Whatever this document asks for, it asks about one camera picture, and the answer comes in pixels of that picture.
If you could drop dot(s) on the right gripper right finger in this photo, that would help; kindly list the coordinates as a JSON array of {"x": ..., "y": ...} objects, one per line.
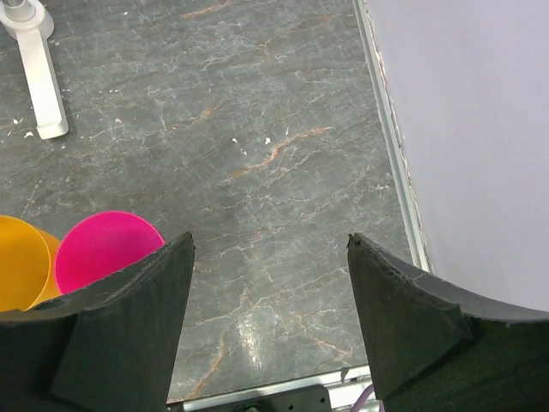
[{"x": 432, "y": 346}]

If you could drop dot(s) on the silver white clothes rail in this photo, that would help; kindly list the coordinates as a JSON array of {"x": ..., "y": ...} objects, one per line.
[{"x": 30, "y": 25}]

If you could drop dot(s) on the pink wine glass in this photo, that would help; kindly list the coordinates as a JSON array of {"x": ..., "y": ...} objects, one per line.
[{"x": 101, "y": 245}]

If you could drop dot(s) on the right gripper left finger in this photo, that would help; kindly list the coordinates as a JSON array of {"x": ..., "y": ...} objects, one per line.
[{"x": 110, "y": 346}]

